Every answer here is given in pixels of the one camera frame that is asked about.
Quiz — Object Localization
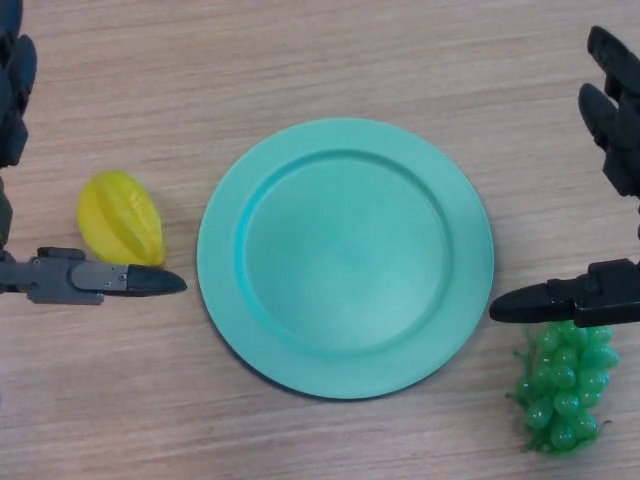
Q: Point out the yellow starfruit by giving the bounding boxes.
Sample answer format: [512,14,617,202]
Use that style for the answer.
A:
[77,170,167,267]

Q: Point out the green grape bunch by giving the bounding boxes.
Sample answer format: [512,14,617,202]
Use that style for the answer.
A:
[504,322,621,454]

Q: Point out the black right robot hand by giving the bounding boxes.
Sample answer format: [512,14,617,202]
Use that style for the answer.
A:
[489,25,640,329]

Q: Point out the green round plate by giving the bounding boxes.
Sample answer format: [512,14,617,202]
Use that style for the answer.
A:
[196,117,495,401]

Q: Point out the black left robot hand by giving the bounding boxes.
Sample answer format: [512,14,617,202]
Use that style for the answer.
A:
[0,0,188,305]

